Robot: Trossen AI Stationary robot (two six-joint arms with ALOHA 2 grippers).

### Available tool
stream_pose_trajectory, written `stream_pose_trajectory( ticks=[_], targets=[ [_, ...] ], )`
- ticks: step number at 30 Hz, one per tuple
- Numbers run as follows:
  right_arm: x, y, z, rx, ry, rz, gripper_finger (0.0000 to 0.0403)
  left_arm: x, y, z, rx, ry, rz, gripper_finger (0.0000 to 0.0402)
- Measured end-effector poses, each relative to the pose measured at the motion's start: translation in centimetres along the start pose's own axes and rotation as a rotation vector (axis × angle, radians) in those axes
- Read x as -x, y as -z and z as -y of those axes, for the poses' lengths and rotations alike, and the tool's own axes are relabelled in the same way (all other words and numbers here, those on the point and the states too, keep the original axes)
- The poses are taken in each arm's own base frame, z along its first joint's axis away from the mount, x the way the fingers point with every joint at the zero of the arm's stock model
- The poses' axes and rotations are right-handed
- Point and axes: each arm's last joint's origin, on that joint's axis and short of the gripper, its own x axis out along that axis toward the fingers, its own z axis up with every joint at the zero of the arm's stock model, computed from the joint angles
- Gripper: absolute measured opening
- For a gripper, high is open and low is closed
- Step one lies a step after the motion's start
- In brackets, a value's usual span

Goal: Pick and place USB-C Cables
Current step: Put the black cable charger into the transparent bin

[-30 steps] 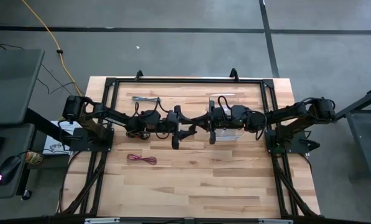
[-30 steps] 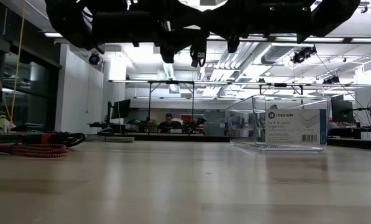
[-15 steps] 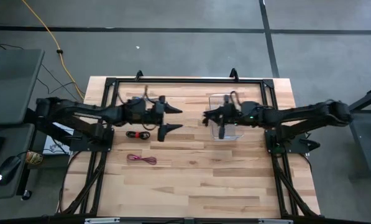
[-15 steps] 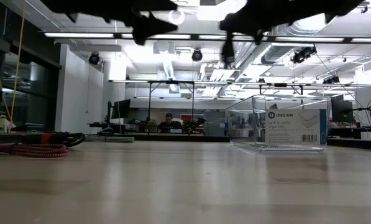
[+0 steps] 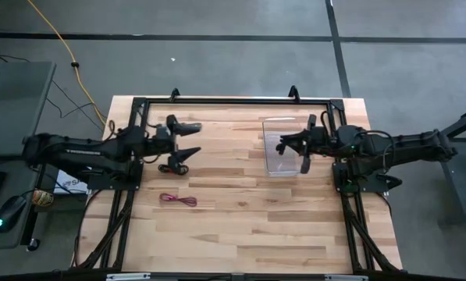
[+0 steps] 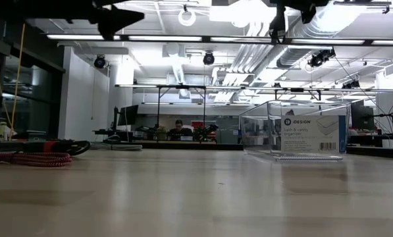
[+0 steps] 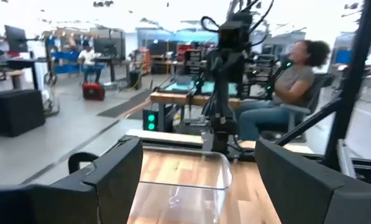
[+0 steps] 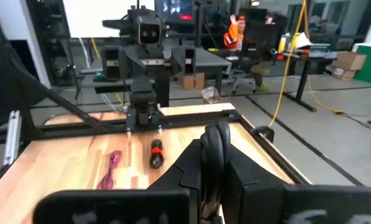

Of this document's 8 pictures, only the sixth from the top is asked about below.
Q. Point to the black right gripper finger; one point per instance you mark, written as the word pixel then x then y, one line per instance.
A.
pixel 308 13

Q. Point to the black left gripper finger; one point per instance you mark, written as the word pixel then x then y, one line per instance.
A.
pixel 127 16

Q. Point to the black background robot arm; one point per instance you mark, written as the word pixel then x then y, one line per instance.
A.
pixel 206 131

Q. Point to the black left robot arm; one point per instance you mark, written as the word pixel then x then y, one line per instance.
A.
pixel 35 8

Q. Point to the black computer monitor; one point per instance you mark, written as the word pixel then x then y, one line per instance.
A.
pixel 128 115
pixel 362 116

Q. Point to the clear plastic organizer bin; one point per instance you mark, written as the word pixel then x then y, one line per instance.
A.
pixel 309 135

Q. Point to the person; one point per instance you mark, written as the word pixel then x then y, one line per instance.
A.
pixel 179 131

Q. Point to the green-yellow cloth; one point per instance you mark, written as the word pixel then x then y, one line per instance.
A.
pixel 1 131

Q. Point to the black ceiling camera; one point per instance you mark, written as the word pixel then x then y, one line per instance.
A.
pixel 99 62
pixel 208 58
pixel 321 57

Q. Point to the black background station frame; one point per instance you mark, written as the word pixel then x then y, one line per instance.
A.
pixel 181 87

